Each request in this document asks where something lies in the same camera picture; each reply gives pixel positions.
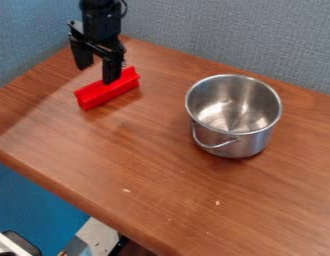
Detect black white object bottom left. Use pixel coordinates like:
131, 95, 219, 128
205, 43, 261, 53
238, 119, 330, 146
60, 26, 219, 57
0, 231, 43, 256

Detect white grey object under table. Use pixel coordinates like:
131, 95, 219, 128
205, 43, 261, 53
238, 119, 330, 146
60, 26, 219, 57
64, 218, 119, 256

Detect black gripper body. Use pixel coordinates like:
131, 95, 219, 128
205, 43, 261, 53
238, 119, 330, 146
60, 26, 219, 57
68, 9, 126, 59

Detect red plastic block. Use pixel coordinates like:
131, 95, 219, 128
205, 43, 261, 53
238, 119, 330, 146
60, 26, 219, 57
74, 66, 141, 111

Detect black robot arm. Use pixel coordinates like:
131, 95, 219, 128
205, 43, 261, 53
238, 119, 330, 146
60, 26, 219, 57
68, 0, 129, 84

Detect stainless steel pot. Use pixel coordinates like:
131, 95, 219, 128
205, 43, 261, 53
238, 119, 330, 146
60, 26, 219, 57
186, 74, 284, 158

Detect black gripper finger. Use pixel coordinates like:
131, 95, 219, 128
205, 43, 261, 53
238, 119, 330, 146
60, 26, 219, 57
71, 40, 94, 70
103, 58, 125, 84

